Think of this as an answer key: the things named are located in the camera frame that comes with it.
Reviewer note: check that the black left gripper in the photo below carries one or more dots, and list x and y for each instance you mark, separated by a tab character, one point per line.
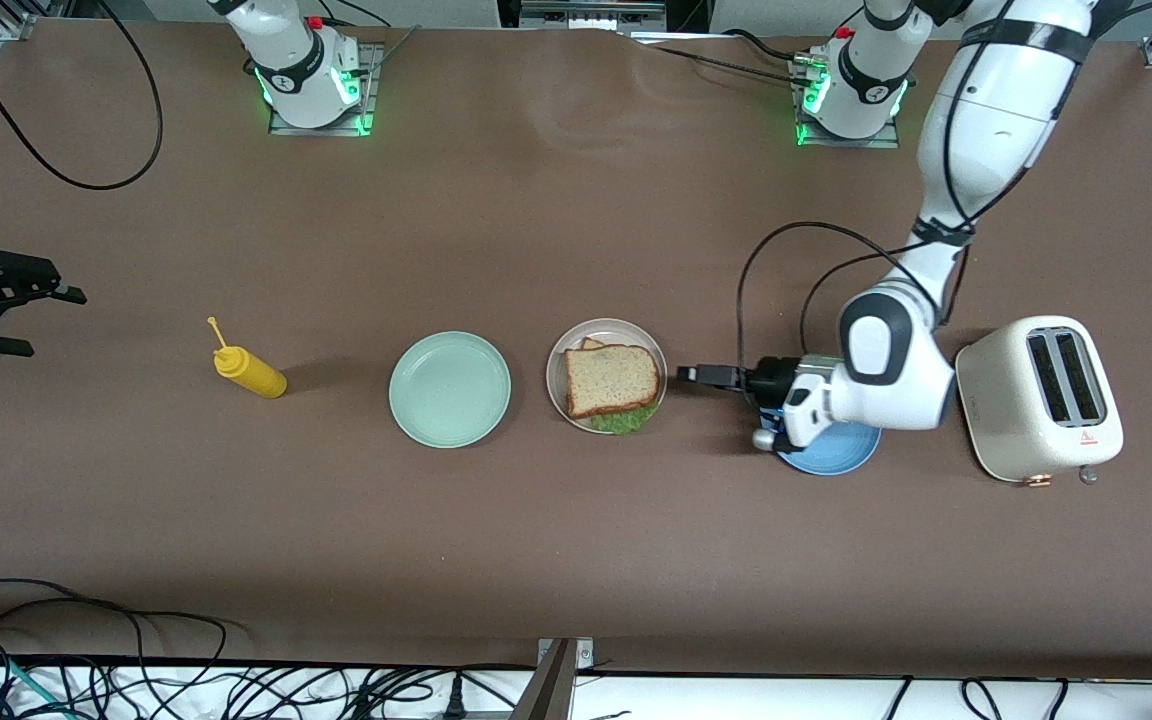
772	379

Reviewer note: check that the green lettuce leaf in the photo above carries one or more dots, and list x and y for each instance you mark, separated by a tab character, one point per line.
626	420

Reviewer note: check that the yellow mustard squeeze bottle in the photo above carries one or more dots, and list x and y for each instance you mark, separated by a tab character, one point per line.
251	372

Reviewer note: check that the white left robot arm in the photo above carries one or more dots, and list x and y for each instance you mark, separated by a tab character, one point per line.
976	150

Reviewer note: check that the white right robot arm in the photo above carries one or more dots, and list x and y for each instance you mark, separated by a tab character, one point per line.
301	70

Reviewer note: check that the blue plate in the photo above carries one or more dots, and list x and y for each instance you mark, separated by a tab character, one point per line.
836	455

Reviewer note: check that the beige plate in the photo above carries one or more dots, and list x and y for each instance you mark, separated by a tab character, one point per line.
561	350

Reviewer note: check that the green plate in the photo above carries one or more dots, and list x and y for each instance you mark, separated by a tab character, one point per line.
451	390

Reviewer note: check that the white toaster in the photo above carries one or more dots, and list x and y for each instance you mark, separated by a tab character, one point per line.
1011	420

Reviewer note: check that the black equipment box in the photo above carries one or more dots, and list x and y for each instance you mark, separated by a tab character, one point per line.
586	12

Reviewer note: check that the black power plug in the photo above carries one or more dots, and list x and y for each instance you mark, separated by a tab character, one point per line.
454	700

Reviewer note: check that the aluminium frame profile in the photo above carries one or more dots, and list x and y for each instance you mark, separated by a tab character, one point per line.
16	25

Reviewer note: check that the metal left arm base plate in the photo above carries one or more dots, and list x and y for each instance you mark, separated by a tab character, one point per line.
891	137

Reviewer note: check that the metal table bracket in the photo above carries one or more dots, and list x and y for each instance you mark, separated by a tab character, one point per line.
558	690

